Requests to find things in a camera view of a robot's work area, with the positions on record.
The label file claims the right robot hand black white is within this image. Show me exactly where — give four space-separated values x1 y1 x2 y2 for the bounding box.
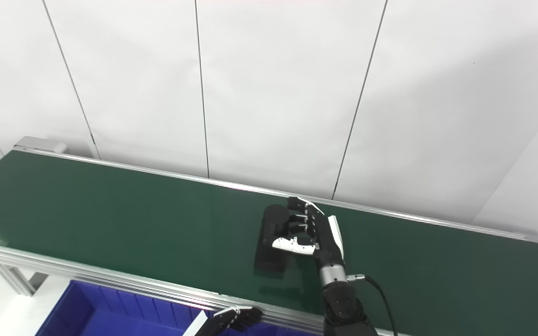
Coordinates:
272 196 346 270

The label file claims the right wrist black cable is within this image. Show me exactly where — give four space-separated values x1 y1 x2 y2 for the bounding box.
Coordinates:
346 274 398 336

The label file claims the black cylinder-on-block part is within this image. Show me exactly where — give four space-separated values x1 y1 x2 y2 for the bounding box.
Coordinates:
254 204 307 276

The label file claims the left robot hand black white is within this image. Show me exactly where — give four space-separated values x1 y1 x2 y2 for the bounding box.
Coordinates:
183 306 263 336

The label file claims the blue plastic bin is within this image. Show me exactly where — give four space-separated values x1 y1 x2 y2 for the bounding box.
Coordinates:
35 279 326 336

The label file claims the green conveyor belt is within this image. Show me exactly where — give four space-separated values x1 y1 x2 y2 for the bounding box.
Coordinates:
0 136 538 336
0 150 538 336

